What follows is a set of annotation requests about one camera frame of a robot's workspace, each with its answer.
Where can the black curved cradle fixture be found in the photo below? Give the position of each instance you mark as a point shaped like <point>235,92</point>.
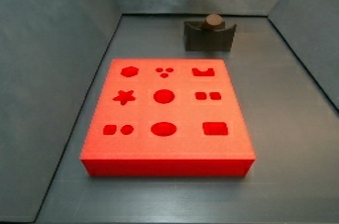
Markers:
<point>208,40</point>

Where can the brown oval cylinder peg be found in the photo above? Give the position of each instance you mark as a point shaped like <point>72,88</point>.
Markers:
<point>214,21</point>

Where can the red shape-sorting block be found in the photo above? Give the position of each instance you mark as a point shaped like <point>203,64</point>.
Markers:
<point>167,120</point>

